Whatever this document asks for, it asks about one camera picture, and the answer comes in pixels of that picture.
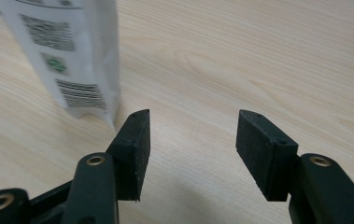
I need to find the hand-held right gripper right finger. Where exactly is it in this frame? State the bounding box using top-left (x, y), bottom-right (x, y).
top-left (235, 109), bottom-right (300, 203)

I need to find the white and blue pouch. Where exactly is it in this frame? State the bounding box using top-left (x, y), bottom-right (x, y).
top-left (0, 0), bottom-right (122, 129)

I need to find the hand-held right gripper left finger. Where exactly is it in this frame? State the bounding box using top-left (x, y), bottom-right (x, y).
top-left (106, 108), bottom-right (151, 203)

